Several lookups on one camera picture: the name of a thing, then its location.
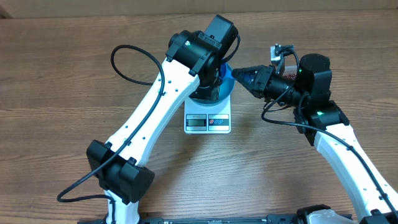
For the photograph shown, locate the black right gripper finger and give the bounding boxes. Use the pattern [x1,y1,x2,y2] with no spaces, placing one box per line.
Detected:
[232,66,264,82]
[237,78,260,97]

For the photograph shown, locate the blue plastic measuring scoop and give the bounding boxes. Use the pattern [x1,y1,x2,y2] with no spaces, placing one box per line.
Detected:
[220,63,234,82]

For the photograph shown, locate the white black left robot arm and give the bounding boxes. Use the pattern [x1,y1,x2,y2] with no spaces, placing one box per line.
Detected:
[86,16,240,223]

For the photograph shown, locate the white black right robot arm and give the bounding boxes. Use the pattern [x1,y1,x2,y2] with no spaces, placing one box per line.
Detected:
[232,54,397,223]

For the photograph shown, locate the blue metal bowl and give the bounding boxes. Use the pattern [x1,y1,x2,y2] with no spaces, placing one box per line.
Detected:
[190,79,235,105]

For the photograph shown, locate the white digital kitchen scale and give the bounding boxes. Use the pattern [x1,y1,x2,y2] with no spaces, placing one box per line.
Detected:
[183,95,231,134]

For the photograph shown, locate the clear plastic bean container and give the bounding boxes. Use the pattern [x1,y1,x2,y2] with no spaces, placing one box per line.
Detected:
[282,65,297,75]

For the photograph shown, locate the red adzuki beans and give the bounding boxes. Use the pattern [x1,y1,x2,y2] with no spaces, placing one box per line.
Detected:
[283,73,297,81]

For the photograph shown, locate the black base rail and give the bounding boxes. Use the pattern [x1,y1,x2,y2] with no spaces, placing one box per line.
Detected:
[77,204,354,224]

